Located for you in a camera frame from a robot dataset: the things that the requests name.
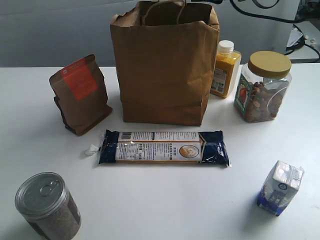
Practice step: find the brown paper grocery bag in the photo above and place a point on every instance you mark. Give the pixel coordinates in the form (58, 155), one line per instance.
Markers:
(165, 55)

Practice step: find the white background table with cables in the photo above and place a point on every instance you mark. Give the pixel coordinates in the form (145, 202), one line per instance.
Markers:
(304, 43)

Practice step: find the brown pouch with orange label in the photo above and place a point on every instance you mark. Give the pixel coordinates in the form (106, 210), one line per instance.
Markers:
(81, 95)

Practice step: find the clear can with metal lid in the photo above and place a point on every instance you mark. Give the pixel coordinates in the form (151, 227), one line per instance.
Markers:
(46, 203)

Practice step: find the white marshmallow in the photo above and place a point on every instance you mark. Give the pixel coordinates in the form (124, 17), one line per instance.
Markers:
(91, 150)

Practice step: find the blue white milk carton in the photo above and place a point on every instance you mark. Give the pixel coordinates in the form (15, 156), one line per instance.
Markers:
(280, 187)

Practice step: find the yellow powder bottle white cap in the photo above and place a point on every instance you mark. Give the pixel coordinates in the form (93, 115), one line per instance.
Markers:
(227, 64)

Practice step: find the clear nut jar yellow lid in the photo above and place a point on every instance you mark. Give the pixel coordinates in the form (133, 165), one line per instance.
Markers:
(262, 85)

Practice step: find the blue noodle package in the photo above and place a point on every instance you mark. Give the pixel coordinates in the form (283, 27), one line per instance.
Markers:
(169, 147)

